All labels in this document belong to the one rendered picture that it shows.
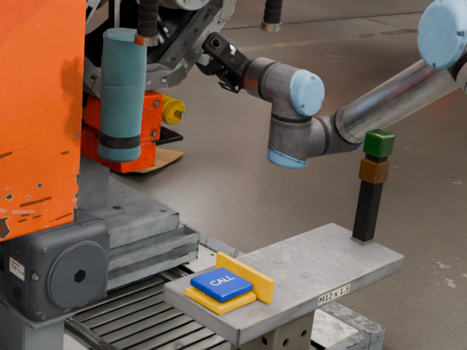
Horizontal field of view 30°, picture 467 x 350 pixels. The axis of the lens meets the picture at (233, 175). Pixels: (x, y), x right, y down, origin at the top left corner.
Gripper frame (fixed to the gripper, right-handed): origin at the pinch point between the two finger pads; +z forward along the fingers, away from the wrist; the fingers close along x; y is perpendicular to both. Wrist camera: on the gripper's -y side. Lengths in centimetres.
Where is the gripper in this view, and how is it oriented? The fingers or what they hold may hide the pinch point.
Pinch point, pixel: (192, 49)
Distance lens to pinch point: 209.4
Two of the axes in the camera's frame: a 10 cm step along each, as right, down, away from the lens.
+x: 5.7, -7.9, 2.3
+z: -7.1, -3.2, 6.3
